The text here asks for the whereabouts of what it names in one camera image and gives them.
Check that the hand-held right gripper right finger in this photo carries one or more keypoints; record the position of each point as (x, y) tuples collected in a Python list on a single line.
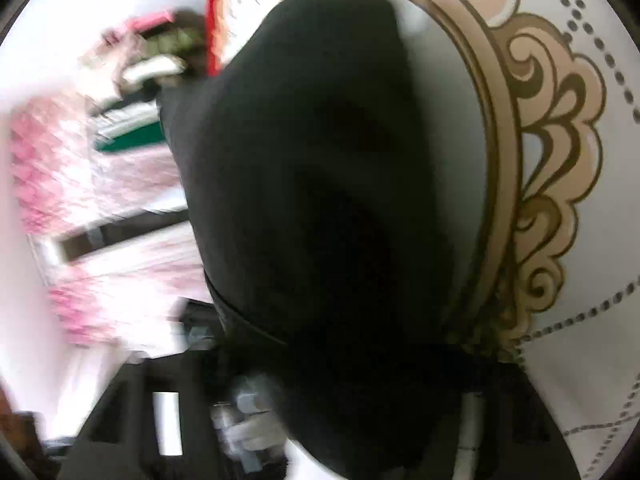
[(530, 425)]

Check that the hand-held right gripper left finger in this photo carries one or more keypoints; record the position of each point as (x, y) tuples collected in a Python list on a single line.
[(120, 410)]

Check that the black leather jacket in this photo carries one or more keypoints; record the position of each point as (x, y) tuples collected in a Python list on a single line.
[(325, 185)]

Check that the rack of hanging clothes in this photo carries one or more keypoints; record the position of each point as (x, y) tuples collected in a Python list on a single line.
[(65, 185)]

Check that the white diamond-pattern floral sheet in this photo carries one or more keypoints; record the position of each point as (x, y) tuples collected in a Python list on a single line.
[(575, 185)]

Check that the red floral blanket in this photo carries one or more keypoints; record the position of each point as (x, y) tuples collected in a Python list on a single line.
[(215, 35)]

